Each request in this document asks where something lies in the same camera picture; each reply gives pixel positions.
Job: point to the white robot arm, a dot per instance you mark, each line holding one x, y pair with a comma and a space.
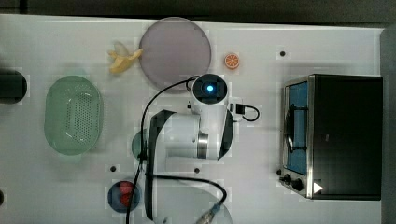
206, 133

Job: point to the black and steel toaster oven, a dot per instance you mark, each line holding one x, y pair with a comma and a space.
332, 137

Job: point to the grey round plate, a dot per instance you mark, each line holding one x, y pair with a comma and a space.
174, 49

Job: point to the green metal cup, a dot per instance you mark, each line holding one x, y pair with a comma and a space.
136, 144

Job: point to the yellow banana peel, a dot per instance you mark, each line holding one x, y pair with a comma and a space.
122, 58

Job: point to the upper red strawberry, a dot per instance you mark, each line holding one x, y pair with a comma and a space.
126, 187

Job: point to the red strawberry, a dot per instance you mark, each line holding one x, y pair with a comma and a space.
125, 199
126, 187

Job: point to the lower red strawberry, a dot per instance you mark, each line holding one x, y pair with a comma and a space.
125, 199

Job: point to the blue bowl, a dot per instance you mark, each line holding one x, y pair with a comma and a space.
113, 198

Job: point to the green perforated colander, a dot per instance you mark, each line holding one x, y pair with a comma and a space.
73, 116

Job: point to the black frying pan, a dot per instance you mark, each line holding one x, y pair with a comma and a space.
13, 86

